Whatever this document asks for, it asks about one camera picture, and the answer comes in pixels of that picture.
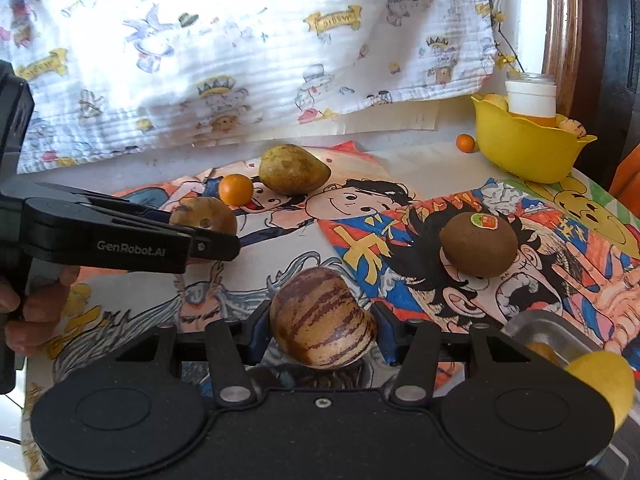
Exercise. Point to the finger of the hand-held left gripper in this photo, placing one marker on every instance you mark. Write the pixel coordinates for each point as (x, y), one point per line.
(215, 248)
(100, 202)

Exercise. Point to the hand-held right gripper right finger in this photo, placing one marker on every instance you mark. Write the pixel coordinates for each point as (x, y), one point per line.
(386, 335)

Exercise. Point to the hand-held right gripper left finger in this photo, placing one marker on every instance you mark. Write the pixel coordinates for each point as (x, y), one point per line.
(259, 335)

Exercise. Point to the heavily striped pepino melon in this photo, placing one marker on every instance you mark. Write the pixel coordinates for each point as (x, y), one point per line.
(322, 320)

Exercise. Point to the grey metal tray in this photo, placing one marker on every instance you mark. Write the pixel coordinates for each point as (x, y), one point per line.
(550, 330)

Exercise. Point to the yellow lemon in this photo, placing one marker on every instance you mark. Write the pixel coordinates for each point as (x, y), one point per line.
(600, 385)

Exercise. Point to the yellow scalloped plastic bowl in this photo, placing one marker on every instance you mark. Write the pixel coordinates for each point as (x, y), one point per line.
(525, 152)

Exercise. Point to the person's left hand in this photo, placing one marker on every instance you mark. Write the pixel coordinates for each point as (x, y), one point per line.
(47, 300)

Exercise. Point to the small orange kumquat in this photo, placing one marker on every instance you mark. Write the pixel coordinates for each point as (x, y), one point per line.
(235, 189)
(465, 142)

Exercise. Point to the dragon drawing sheet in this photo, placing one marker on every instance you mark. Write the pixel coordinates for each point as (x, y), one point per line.
(150, 300)

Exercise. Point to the comic character drawing sheet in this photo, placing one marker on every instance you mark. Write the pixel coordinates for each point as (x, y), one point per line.
(400, 245)

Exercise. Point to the green-brown mango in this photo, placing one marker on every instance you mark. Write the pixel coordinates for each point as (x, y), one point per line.
(294, 169)

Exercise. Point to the brown kiwi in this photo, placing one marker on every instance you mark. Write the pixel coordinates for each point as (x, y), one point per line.
(478, 247)

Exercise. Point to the cartoon children drawing sheet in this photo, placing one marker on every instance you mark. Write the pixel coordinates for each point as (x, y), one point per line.
(350, 200)

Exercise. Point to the white cartoon printed blanket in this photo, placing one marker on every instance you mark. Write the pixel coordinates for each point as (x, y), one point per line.
(200, 35)

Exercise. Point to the beige paper sheet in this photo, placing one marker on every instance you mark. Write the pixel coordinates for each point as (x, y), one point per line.
(400, 120)

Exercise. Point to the small yellow fruit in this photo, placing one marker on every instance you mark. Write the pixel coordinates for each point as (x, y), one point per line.
(495, 102)

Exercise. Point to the glass jar with white sleeve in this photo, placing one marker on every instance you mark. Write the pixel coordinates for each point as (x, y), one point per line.
(531, 97)

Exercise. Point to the pepino melon with faint stripes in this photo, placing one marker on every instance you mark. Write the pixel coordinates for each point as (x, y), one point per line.
(575, 127)

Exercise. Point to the yellow flowering twig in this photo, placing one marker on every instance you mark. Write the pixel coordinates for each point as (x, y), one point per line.
(505, 60)

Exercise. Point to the brown wooden door frame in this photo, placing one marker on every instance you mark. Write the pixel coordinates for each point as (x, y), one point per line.
(565, 20)

